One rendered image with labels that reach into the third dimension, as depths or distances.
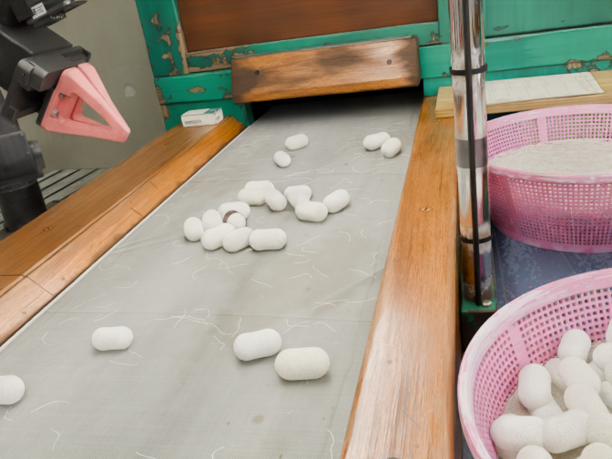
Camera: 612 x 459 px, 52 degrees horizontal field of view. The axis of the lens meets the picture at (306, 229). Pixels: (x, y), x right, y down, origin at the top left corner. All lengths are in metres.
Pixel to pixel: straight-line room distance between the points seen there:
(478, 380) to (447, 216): 0.22
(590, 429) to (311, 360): 0.16
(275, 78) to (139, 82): 1.34
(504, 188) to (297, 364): 0.35
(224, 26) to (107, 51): 1.30
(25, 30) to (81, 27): 1.74
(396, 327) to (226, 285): 0.19
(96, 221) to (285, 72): 0.44
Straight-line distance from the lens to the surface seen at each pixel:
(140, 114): 2.36
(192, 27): 1.12
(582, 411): 0.38
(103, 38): 2.37
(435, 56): 1.03
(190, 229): 0.65
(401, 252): 0.50
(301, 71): 1.01
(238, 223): 0.65
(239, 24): 1.09
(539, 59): 1.04
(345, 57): 1.00
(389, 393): 0.36
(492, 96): 0.93
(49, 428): 0.45
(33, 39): 0.67
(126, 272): 0.63
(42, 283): 0.62
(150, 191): 0.80
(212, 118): 1.05
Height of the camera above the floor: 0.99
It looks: 23 degrees down
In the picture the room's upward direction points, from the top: 9 degrees counter-clockwise
